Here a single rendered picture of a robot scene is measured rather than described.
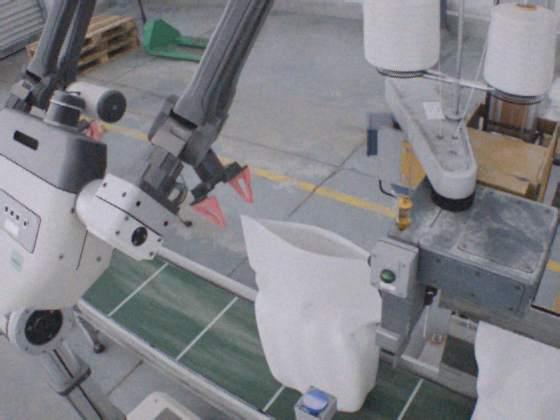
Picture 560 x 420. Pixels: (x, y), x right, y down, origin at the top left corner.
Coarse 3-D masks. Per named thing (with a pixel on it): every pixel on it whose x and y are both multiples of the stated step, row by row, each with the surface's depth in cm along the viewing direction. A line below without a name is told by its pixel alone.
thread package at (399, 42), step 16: (368, 0) 96; (384, 0) 93; (400, 0) 92; (416, 0) 92; (432, 0) 93; (368, 16) 98; (384, 16) 95; (400, 16) 93; (416, 16) 93; (432, 16) 94; (368, 32) 101; (384, 32) 97; (400, 32) 95; (416, 32) 95; (432, 32) 97; (368, 48) 103; (384, 48) 99; (400, 48) 97; (416, 48) 97; (432, 48) 99; (384, 64) 101; (400, 64) 99; (416, 64) 99; (432, 64) 101
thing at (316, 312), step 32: (256, 224) 145; (288, 224) 143; (256, 256) 154; (288, 256) 139; (320, 256) 131; (352, 256) 136; (288, 288) 149; (320, 288) 139; (352, 288) 135; (288, 320) 147; (320, 320) 142; (352, 320) 139; (288, 352) 156; (320, 352) 146; (352, 352) 140; (288, 384) 172; (320, 384) 157; (352, 384) 149
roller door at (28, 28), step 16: (0, 0) 662; (16, 0) 684; (32, 0) 706; (0, 16) 671; (16, 16) 693; (32, 16) 716; (0, 32) 679; (16, 32) 701; (32, 32) 726; (0, 48) 689; (16, 48) 710
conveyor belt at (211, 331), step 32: (128, 256) 240; (96, 288) 224; (128, 288) 222; (160, 288) 221; (192, 288) 219; (128, 320) 207; (160, 320) 206; (192, 320) 204; (224, 320) 203; (256, 320) 201; (192, 352) 191; (224, 352) 190; (256, 352) 189; (224, 384) 178; (256, 384) 177; (384, 384) 171; (416, 384) 169; (288, 416) 165; (352, 416) 162; (384, 416) 161; (416, 416) 159; (448, 416) 157
